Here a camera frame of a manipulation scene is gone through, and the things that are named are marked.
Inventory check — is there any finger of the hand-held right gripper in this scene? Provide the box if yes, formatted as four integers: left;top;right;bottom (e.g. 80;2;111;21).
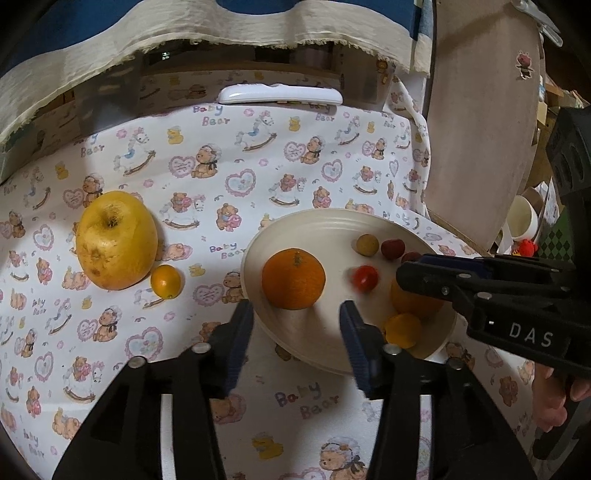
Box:
418;253;575;278
396;261;491;320

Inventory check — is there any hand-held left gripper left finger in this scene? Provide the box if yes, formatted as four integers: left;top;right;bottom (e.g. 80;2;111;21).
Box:
52;300;256;480

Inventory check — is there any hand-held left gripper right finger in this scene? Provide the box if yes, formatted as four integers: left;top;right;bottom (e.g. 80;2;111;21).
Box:
338;300;536;480

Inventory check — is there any large orange mandarin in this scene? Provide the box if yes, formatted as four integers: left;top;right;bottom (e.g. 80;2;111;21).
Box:
262;248;327;310
390;277;446;319

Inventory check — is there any small orange kumquat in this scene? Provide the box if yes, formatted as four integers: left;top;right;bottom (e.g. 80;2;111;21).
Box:
385;313;422;349

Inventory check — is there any small pale beige fruit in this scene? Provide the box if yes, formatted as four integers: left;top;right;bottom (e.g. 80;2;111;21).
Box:
355;234;380;257

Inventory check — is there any cream round plate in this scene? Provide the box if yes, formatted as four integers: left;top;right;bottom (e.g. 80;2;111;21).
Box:
240;209;458;376

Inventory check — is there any person's right hand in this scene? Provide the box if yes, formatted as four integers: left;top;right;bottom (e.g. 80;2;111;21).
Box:
531;362;591;432

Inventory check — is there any white mug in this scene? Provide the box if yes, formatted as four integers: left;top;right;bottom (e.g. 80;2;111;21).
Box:
501;195;543;250

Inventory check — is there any green checkered cloth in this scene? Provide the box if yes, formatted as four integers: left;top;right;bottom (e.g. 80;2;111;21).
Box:
538;210;575;264

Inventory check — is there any small yellow kumquat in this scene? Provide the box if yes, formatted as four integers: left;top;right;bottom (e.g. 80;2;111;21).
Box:
150;264;182;300

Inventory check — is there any round wooden board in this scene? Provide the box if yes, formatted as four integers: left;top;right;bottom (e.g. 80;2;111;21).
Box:
422;0;548;259

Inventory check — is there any yellow apple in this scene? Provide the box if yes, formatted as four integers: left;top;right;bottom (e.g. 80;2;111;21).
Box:
75;191;159;291

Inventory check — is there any bear print table cloth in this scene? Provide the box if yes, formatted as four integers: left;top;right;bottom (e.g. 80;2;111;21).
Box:
0;58;541;480

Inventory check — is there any bear sticker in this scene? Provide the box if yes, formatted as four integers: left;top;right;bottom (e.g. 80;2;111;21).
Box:
515;51;535;80

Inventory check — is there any silver metal utensil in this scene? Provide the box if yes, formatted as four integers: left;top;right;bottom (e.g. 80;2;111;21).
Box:
510;0;564;47

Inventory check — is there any white remote control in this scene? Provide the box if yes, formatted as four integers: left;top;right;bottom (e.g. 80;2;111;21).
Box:
218;83;344;106

